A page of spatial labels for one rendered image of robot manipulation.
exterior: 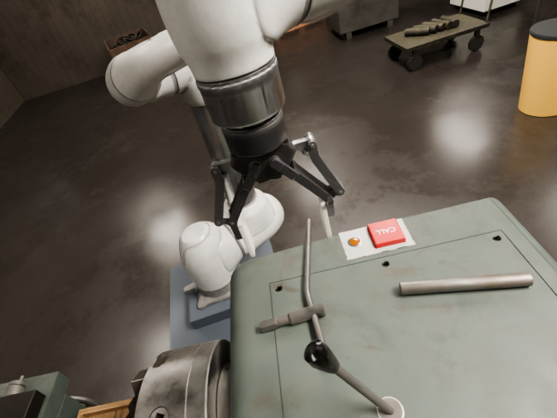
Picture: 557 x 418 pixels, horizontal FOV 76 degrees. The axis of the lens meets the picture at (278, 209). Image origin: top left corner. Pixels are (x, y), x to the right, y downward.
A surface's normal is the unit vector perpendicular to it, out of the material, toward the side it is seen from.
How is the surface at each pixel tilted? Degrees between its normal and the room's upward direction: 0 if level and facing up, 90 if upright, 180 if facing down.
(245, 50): 108
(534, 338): 0
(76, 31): 90
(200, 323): 90
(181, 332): 0
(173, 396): 0
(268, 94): 89
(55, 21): 90
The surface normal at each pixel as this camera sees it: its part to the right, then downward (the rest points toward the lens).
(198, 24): -0.17, 0.69
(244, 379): -0.58, -0.59
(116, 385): -0.22, -0.73
